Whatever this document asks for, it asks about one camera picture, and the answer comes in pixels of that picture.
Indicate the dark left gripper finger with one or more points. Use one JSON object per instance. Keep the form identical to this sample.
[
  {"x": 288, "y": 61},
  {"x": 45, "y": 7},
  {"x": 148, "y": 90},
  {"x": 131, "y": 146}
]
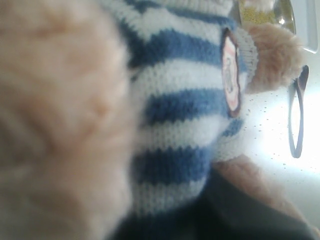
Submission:
[{"x": 222, "y": 212}]

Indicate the teddy bear striped sweater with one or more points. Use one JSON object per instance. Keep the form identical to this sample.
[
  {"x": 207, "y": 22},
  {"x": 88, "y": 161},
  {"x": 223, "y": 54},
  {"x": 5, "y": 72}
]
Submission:
[{"x": 115, "y": 114}]

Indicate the dark red wooden spoon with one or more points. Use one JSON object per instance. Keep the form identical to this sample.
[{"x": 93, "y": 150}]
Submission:
[{"x": 296, "y": 93}]

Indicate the yellow millet grain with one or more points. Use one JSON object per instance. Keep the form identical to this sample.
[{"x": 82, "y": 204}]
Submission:
[{"x": 257, "y": 11}]

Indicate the steel bowl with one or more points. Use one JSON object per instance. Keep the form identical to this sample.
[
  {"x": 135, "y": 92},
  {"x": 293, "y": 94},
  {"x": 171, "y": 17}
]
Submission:
[{"x": 284, "y": 15}]

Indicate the white plastic tray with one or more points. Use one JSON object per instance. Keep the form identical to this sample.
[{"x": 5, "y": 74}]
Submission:
[{"x": 305, "y": 17}]

